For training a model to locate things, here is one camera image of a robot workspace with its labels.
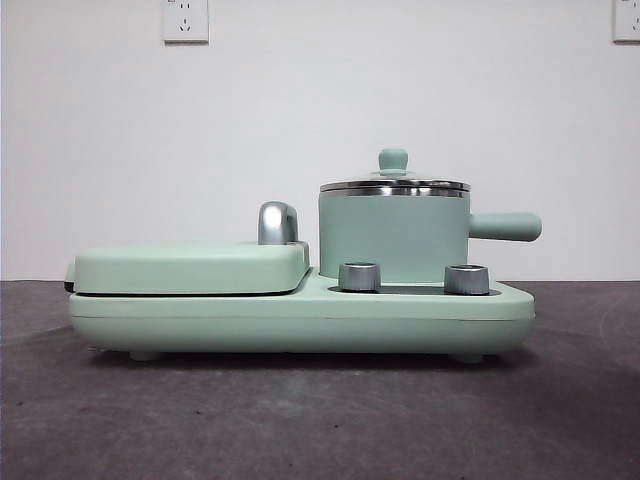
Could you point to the glass pot lid green knob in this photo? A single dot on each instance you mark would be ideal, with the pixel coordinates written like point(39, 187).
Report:
point(394, 160)

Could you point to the silver control knob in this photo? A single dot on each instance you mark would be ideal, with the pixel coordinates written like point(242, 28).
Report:
point(466, 279)
point(359, 276)

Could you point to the mint green breakfast machine base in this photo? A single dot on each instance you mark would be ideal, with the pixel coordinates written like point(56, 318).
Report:
point(300, 320)

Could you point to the mint green griddle cover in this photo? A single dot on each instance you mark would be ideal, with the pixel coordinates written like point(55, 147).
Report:
point(185, 267)

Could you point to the white wall socket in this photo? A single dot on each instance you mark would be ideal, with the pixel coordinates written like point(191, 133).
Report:
point(186, 22)
point(628, 20)

